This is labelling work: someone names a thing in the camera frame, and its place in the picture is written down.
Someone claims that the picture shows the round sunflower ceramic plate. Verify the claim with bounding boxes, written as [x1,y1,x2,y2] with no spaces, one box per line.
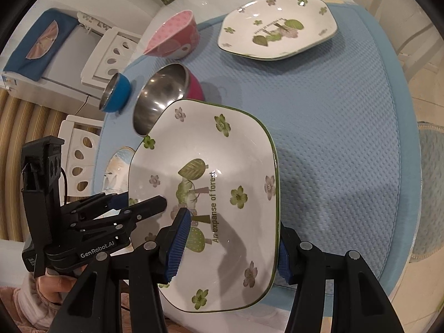
[102,147,135,194]

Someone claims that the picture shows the square floral plate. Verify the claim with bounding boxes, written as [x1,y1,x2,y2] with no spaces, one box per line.
[128,100,280,313]
[218,0,338,61]

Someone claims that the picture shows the blue steel bowl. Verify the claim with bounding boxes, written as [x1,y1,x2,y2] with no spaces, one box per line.
[99,72,132,113]

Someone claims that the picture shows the magenta steel bowl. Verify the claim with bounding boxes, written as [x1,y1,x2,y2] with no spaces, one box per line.
[132,63,205,136]

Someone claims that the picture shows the pink polka dot bowl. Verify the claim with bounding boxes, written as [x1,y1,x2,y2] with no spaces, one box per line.
[143,10,200,60]

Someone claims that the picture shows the person left hand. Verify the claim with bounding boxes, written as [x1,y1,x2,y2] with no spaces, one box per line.
[36,274,77,304]

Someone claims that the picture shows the white chair near left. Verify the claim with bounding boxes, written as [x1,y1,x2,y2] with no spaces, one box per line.
[58,115,103,203]

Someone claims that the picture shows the white chair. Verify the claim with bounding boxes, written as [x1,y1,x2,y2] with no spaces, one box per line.
[80,27,142,89]
[58,115,103,203]

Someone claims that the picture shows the white chair far left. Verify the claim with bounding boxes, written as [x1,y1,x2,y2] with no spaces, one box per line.
[80,27,142,89]

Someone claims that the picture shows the blue cloth with fan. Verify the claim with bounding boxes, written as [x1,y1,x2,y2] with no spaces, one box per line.
[4,8,79,81]

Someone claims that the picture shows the blue textured table mat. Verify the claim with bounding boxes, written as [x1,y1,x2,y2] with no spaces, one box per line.
[93,4,421,310]

